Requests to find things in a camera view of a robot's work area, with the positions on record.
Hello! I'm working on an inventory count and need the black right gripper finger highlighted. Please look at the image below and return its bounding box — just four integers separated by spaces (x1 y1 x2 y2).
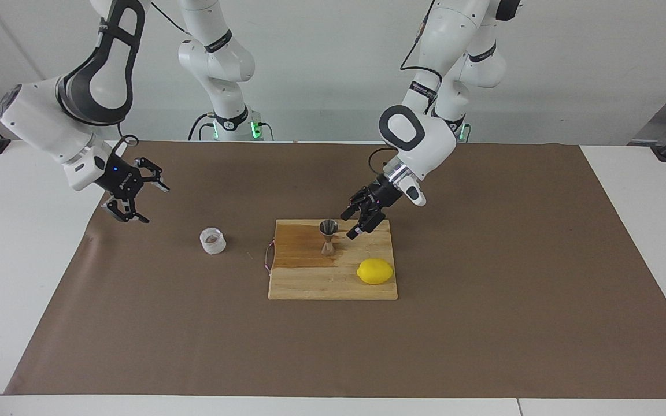
135 157 171 193
102 199 150 224

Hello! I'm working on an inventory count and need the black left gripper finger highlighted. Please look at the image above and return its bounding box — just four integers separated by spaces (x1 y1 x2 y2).
347 211 389 240
341 188 371 221

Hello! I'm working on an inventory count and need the stainless steel jigger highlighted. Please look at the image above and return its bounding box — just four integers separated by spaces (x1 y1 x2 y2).
319 219 339 257

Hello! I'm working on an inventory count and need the clear plastic cup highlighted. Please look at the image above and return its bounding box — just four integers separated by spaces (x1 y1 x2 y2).
199 227 227 255

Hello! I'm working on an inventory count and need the yellow lemon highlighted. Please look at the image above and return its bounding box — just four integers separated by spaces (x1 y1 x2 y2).
356 258 395 285

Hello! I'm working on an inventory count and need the wooden cutting board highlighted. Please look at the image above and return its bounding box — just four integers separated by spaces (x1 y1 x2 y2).
264 218 399 301

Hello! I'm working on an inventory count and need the brown paper mat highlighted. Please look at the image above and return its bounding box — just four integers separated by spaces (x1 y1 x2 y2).
5 140 666 399

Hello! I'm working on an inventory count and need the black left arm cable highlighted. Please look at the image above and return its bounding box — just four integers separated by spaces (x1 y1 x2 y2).
368 0 445 174

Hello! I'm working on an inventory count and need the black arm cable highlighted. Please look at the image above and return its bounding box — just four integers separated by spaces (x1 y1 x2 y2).
368 0 445 174
116 0 190 159

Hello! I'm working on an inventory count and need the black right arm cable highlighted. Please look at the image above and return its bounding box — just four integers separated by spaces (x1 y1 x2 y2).
116 0 190 159

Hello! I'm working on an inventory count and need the black base cable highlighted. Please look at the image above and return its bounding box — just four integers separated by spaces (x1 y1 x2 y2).
187 113 218 141

